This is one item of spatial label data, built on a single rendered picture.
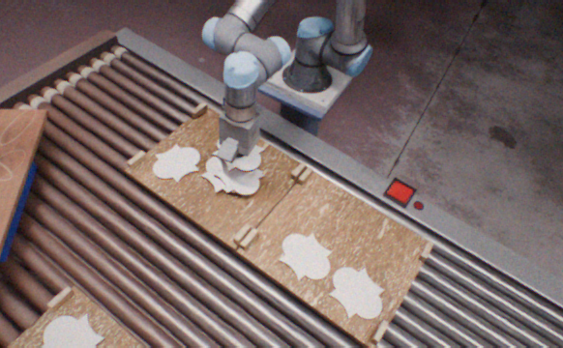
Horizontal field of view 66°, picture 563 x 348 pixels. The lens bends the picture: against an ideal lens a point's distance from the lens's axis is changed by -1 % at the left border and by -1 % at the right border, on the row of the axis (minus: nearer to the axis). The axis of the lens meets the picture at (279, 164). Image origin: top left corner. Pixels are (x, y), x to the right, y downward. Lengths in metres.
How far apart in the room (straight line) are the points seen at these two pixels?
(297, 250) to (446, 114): 2.14
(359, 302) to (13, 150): 0.97
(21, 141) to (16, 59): 2.10
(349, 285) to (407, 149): 1.75
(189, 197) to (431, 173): 1.78
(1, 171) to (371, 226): 0.98
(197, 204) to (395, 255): 0.55
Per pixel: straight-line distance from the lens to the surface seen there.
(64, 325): 1.14
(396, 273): 1.21
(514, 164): 3.04
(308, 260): 1.15
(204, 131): 1.40
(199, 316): 1.12
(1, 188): 1.27
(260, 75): 1.00
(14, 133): 1.38
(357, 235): 1.23
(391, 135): 2.83
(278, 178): 1.29
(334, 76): 1.71
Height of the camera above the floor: 1.97
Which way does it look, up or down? 52 degrees down
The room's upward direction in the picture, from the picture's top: 8 degrees clockwise
